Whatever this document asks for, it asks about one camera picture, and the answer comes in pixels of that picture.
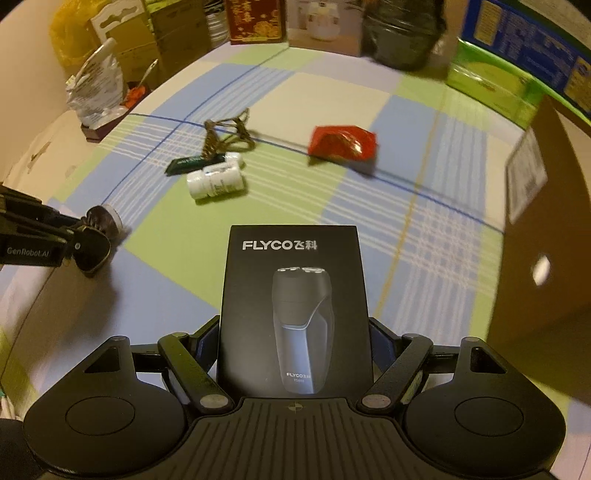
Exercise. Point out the blue carton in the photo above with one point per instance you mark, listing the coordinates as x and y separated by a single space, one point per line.
531 50

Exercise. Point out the brown hair claw clip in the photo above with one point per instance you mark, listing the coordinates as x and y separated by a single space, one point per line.
226 134

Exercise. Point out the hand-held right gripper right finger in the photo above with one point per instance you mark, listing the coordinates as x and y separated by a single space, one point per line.
381 344

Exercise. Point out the silver foil bag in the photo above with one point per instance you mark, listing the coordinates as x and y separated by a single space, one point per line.
94 87

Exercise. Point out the green flat box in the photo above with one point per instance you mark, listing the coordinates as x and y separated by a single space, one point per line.
494 83

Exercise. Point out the stack of white bowls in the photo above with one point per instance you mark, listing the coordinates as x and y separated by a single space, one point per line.
217 27

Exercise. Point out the yellow plastic bag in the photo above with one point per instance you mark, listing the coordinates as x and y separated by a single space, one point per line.
71 32

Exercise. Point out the checkered cloth desktop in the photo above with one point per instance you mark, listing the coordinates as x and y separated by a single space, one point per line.
295 194

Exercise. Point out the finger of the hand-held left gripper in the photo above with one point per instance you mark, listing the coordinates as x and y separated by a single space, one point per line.
92 251

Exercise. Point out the red gift box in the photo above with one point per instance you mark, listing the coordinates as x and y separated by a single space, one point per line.
256 21

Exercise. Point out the brown cardboard carton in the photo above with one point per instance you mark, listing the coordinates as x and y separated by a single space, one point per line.
180 37

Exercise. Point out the small white bottle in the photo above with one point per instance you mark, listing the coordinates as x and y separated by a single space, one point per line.
214 182

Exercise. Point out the black shaver box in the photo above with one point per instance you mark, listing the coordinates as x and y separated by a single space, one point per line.
295 300

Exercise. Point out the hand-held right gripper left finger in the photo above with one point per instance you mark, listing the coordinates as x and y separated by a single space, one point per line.
208 346

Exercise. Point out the metal spoon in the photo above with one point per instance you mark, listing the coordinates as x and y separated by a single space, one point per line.
148 74

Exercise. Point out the red snack packet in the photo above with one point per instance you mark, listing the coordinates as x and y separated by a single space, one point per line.
341 143

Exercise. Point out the brown cardboard box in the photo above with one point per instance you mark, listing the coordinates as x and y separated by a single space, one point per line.
545 323

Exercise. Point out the white humidifier box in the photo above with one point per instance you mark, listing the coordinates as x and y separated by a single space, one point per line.
323 25

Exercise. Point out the white carved chair back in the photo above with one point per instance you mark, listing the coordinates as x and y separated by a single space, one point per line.
115 23

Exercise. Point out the dark green tube white cap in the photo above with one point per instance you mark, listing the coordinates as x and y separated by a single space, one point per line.
194 164

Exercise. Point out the dark plastic bag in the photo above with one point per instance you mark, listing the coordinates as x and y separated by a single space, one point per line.
401 32

